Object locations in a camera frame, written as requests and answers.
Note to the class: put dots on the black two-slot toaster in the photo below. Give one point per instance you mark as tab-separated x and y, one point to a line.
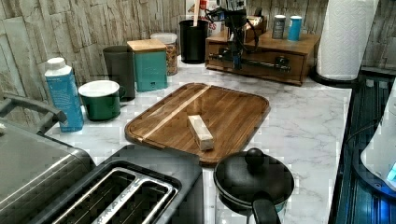
137	185

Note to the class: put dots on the grey spice shaker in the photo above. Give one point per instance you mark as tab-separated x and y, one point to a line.
278	26

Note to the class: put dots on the wooden cutting board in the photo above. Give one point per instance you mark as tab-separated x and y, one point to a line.
206	120

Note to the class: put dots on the wooden spoon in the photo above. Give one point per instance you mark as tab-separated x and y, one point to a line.
196	13

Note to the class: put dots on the teal canister with wooden lid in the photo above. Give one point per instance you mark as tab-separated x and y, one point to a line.
149	59

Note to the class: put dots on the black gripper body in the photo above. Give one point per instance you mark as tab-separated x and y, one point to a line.
235	20

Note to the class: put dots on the paper towel roll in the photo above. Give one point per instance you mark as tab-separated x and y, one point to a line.
343	41

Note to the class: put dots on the green mug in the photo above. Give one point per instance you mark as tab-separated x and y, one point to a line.
101	99

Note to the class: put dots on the cereal box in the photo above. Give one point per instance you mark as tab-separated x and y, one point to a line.
205	6

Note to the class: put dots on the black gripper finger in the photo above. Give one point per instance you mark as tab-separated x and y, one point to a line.
237	61

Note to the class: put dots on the black utensil holder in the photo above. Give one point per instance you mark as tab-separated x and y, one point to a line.
192	41

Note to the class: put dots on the glass jar of granola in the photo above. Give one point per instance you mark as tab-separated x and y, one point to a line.
170	41

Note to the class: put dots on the dark grey cup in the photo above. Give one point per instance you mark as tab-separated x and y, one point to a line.
119	66

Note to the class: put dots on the silver toaster oven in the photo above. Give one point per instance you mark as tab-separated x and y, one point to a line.
35	169

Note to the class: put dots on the wooden drawer organizer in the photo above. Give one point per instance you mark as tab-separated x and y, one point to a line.
307	45

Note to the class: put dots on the blue spice shaker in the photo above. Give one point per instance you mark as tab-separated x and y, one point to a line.
294	28

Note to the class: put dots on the stick of butter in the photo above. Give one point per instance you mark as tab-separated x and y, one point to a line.
202	136

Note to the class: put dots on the wooden drawer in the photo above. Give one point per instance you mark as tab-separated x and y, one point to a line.
274	65

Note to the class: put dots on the blue bottle with white cap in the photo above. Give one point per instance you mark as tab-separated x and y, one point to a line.
64	93

